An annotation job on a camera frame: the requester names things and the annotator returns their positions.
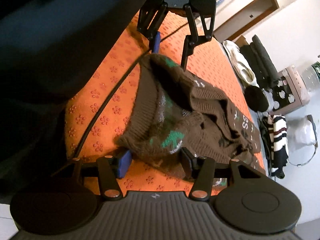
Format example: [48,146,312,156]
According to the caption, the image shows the brown patterned knit vest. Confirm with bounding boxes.
[116,54,263,179]

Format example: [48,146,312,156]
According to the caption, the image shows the white folded garment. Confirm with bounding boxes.
[222,40,259,87]

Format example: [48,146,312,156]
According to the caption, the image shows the dark grey folded clothes stack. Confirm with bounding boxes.
[240,35,280,89]

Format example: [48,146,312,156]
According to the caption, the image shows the grey folded garment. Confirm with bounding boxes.
[262,89,274,112]

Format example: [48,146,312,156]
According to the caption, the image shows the black rolled garment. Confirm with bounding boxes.
[244,85,269,112]

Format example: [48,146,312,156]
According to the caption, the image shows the plastic covered fan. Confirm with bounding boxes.
[287,114,318,167]

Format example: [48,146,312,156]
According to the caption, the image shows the clear water bottle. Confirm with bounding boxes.
[301,61,320,93]

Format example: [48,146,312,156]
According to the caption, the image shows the olive brown garment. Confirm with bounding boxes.
[258,116,272,177]

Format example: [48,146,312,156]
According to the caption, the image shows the striped navy white sweater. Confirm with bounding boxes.
[266,115,289,179]

